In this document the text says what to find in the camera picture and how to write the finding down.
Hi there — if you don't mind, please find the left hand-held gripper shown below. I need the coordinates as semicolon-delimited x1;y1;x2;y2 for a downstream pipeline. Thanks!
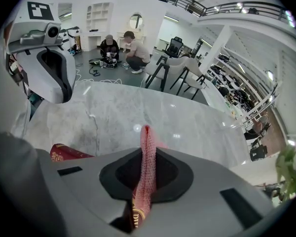
6;0;77;105

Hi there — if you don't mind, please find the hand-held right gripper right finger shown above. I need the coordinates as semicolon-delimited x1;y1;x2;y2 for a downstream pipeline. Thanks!
137;147;277;237

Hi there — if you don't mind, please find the white shelf rack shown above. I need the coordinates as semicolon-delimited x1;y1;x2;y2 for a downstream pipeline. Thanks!
207;53;279;123

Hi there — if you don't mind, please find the black office chair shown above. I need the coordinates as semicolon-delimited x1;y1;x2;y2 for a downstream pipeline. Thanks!
164;36;183;59

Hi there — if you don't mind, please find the white arched shelf unit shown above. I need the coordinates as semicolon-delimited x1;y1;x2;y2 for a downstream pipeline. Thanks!
85;1;114;51

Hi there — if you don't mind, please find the white pillar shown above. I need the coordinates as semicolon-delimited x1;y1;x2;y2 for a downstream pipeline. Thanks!
198;25;231;76

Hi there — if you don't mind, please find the black equipment bag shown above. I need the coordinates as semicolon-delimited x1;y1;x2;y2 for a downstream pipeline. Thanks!
88;57;119;70

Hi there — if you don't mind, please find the white power cable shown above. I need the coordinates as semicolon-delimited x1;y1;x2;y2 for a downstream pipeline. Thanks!
75;69;148;85

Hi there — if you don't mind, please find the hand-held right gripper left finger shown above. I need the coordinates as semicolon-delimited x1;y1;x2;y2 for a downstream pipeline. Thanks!
36;146;144;237

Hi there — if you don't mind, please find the pink cloth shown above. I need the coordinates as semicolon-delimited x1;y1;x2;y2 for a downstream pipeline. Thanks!
133;124;168;216

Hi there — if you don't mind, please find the black mezzanine railing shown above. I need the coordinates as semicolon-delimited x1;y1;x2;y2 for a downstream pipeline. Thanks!
138;0;294;22

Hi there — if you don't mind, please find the round wall mirror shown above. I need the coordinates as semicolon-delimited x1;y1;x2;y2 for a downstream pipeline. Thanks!
129;13;144;30

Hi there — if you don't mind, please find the grey chair with black legs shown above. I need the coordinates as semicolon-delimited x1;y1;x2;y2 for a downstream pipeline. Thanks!
144;55;178;91
170;57;208;101

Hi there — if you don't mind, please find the dark red book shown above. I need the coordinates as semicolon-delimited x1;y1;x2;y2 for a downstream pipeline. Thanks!
50;143;152;234

